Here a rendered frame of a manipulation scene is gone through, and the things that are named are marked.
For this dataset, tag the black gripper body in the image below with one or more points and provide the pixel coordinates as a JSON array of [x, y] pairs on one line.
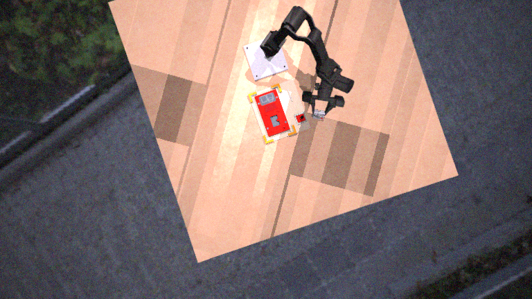
[[324, 94]]

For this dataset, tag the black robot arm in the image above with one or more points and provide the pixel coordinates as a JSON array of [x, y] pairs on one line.
[[325, 66]]

